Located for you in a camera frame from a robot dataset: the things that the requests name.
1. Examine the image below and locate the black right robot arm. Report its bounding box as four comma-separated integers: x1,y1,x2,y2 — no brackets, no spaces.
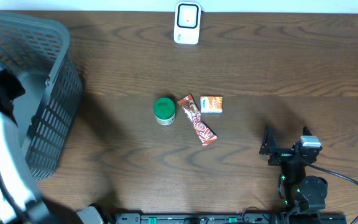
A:
259,126,328,223

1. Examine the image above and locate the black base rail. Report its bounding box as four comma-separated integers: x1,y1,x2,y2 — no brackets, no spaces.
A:
76,205,347,224

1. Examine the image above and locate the white barcode scanner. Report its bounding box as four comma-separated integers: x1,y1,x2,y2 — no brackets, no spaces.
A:
173,2,201,45

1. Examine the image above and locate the orange small box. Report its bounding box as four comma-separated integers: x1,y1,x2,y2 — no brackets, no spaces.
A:
200,96,223,113

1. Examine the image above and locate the red chocolate bar wrapper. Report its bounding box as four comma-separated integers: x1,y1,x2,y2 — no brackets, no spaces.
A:
178,94,218,146

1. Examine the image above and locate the grey plastic basket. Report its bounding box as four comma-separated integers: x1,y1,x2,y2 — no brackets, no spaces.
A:
0,12,83,182

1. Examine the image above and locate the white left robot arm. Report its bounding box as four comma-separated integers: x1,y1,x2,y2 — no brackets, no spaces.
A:
0,65,82,223

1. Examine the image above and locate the green lid jar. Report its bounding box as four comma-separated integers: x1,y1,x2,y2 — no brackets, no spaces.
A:
154,98,176,126

